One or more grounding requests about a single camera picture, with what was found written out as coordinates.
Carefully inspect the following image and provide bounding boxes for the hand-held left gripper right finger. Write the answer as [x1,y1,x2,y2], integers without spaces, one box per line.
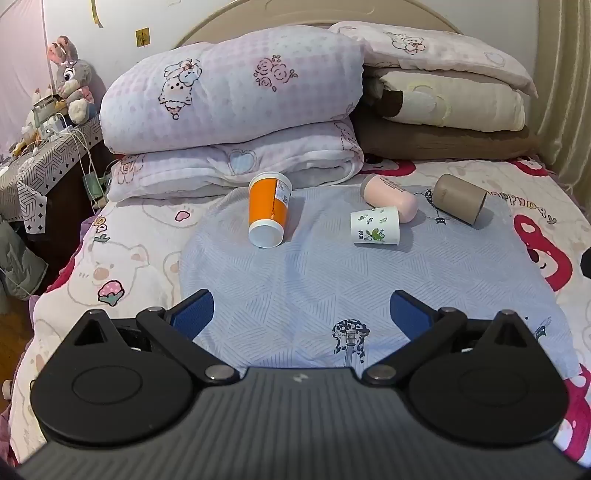
[361,290,541,386]

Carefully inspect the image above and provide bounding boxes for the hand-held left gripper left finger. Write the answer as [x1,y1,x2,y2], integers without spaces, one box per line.
[69,290,241,386]

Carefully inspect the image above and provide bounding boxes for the white cup with green print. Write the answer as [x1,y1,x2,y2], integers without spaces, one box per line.
[350,206,400,245]

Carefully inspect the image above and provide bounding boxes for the pink cup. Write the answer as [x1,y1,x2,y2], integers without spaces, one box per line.
[361,174,419,224]

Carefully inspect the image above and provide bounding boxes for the taupe cup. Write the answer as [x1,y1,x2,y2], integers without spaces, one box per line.
[433,174,488,226]

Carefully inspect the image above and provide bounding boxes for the orange paper cup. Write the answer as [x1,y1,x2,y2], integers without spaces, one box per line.
[248,172,293,248]

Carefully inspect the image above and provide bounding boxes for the grey-blue patterned cloth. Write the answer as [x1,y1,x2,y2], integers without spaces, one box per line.
[179,184,581,377]

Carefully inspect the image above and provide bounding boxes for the pink white folded quilt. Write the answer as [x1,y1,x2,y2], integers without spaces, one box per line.
[107,117,366,202]

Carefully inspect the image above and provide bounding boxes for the green charger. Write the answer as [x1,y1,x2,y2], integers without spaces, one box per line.
[83,172,110,209]

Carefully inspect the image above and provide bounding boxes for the dark wooden bedside table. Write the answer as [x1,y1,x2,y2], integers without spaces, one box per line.
[25,150,114,282]

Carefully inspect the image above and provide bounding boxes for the brown pillow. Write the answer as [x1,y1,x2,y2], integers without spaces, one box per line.
[352,108,541,162]

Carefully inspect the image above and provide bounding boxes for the grey cloth bag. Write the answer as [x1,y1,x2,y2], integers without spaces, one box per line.
[0,220,49,302]

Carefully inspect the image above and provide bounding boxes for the bedside table with patterned cover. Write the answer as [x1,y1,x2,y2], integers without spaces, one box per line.
[0,115,105,236]

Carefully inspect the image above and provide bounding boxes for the cream folded blanket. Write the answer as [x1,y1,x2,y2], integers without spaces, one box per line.
[364,69,527,133]

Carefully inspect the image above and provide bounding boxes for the pink checked folded quilt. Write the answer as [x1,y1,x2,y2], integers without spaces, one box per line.
[99,25,366,155]

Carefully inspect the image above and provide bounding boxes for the small toys clutter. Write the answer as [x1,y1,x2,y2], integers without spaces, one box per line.
[9,87,71,155]

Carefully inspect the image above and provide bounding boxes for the grey plush rabbit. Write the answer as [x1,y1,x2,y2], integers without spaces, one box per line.
[47,36,99,125]

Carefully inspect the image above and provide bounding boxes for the beige curtain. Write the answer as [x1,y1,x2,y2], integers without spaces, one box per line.
[530,0,591,192]

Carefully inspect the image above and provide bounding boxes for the pink net curtain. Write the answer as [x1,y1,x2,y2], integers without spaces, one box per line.
[0,0,52,155]

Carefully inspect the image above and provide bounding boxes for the beige headboard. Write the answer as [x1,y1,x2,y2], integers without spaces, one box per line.
[173,0,463,49]

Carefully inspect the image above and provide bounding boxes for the black cord strap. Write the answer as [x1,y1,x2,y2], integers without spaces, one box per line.
[425,189,448,226]

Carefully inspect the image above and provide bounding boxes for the white cables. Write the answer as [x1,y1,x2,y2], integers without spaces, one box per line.
[55,124,101,214]

